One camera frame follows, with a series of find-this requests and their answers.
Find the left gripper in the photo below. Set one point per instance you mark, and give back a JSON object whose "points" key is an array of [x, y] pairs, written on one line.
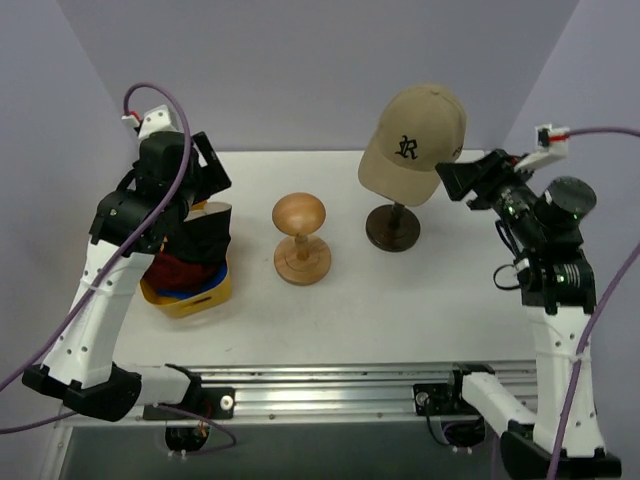
{"points": [[211, 163]]}

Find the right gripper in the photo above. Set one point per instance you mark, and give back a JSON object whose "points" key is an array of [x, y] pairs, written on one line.
{"points": [[480, 176]]}

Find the beige baseball cap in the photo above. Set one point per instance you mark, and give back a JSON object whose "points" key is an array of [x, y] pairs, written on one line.
{"points": [[422, 126]]}

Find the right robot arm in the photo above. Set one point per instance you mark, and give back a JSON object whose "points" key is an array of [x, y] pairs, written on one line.
{"points": [[561, 438]]}

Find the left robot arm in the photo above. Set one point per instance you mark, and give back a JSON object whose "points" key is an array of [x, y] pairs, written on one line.
{"points": [[144, 233]]}

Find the black hat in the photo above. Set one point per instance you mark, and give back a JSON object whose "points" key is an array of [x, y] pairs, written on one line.
{"points": [[204, 236]]}

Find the cream mannequin head stand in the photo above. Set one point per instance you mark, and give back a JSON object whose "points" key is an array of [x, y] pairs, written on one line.
{"points": [[393, 227]]}

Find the dark red hat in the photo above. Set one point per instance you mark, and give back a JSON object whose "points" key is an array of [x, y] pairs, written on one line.
{"points": [[168, 272]]}

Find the blue hat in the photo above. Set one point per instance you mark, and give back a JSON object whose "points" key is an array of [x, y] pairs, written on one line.
{"points": [[212, 282]]}

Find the light wooden hat stand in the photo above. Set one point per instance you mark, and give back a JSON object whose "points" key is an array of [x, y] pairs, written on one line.
{"points": [[301, 258]]}

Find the yellow plastic basket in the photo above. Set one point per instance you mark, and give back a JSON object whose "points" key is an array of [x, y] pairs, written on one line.
{"points": [[175, 308]]}

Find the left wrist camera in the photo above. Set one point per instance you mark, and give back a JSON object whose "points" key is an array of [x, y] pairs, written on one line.
{"points": [[159, 119]]}

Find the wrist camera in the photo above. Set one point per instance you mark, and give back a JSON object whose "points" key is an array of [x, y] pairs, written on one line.
{"points": [[551, 147], [159, 119]]}

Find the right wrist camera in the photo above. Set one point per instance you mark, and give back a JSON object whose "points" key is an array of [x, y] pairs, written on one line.
{"points": [[551, 147]]}

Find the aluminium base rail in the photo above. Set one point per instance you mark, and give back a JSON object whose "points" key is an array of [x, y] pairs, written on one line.
{"points": [[325, 394]]}

